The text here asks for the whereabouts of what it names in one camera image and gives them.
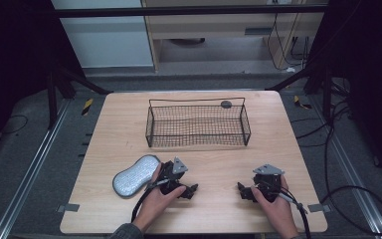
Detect black wire mesh basket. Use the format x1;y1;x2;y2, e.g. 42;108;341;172
144;97;253;149

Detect black floor cable loop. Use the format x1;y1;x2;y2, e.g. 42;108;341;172
294;99;382;237

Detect silver scrubbing sponge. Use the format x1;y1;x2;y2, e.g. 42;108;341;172
111;154;162;199

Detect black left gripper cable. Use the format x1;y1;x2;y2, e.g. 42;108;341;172
130;178;171;223

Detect black metal frame stand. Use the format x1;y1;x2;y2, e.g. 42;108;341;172
265;61;333;121
45;62;113;131

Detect person's right hand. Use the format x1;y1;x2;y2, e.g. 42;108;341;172
251;174;300;239

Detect black curtain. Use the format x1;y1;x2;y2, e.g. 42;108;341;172
0;0;88;167
306;0;382;183

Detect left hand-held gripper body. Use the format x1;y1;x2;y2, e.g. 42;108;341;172
156;156;190;197

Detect grey table bracket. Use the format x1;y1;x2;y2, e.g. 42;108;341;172
57;203;81;213
307;203;331;214

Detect aluminium floor rail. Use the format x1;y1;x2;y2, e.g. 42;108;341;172
307;96;382;239
0;99;72;239

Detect thin black floor cable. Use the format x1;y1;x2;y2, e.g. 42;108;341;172
0;114;30;136

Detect white cabinet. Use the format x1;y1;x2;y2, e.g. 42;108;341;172
51;0;154;70

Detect person's left hand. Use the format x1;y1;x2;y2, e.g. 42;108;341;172
132;161;187;234

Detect black horizontal frame bar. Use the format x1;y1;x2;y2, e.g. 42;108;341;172
51;4;329;18

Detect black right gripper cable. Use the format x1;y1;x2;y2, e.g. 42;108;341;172
278;185;312;239

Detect yellow black tape strip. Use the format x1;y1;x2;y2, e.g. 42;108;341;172
293;95;312;111
81;98;95;117

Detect black cables under desk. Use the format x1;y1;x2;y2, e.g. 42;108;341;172
266;13;310;72

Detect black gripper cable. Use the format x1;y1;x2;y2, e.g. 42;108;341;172
130;178;171;223
278;185;312;239

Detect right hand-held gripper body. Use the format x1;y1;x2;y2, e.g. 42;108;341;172
252;163;286;204

